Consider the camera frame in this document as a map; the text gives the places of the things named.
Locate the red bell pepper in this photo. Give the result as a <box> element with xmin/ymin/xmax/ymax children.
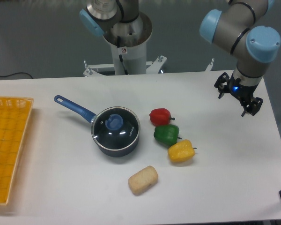
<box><xmin>149</xmin><ymin>108</ymin><xmax>175</xmax><ymax>126</ymax></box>

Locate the green bell pepper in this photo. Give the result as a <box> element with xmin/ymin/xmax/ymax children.
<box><xmin>154</xmin><ymin>124</ymin><xmax>180</xmax><ymax>146</ymax></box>

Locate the black cable on floor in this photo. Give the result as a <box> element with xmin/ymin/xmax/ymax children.
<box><xmin>0</xmin><ymin>72</ymin><xmax>34</xmax><ymax>79</ymax></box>

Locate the dark blue saucepan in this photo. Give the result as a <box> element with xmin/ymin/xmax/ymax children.
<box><xmin>54</xmin><ymin>95</ymin><xmax>141</xmax><ymax>157</ymax></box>

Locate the glass lid blue knob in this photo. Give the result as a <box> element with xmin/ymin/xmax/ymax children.
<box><xmin>92</xmin><ymin>106</ymin><xmax>141</xmax><ymax>151</ymax></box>

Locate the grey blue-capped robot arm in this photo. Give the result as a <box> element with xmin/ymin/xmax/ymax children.
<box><xmin>79</xmin><ymin>0</ymin><xmax>281</xmax><ymax>115</ymax></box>

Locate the beige bread loaf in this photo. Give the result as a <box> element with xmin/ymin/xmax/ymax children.
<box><xmin>128</xmin><ymin>165</ymin><xmax>159</xmax><ymax>195</ymax></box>

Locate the yellow bell pepper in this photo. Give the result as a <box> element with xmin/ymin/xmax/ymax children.
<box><xmin>168</xmin><ymin>139</ymin><xmax>196</xmax><ymax>163</ymax></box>

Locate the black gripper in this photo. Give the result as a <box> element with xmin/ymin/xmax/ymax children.
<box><xmin>214</xmin><ymin>72</ymin><xmax>263</xmax><ymax>117</ymax></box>

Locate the yellow woven basket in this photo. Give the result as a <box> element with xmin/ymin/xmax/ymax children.
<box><xmin>0</xmin><ymin>96</ymin><xmax>34</xmax><ymax>205</ymax></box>

